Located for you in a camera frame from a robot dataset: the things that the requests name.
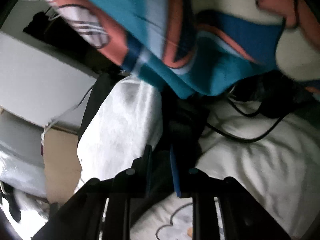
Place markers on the cream bear print bed sheet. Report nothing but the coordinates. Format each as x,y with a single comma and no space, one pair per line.
262,167

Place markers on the teal printed blanket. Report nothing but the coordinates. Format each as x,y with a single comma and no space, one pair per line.
155,17

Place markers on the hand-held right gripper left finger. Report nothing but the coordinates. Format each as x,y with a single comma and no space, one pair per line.
147,170

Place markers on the light grey sweatshirt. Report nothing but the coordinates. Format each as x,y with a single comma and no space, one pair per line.
120,120

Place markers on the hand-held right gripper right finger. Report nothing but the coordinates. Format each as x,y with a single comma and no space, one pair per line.
175,175

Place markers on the flattened cardboard sheet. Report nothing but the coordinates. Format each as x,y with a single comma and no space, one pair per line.
60,160

